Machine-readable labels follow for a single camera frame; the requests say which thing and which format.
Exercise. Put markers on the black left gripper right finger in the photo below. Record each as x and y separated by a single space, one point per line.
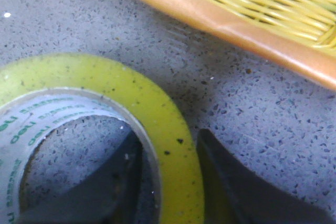
234 194

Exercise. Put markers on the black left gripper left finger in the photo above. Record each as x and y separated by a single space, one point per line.
109 195

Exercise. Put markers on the yellow woven basket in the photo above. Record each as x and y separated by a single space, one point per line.
296 34

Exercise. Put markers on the yellow tape roll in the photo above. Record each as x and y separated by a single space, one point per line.
40 93

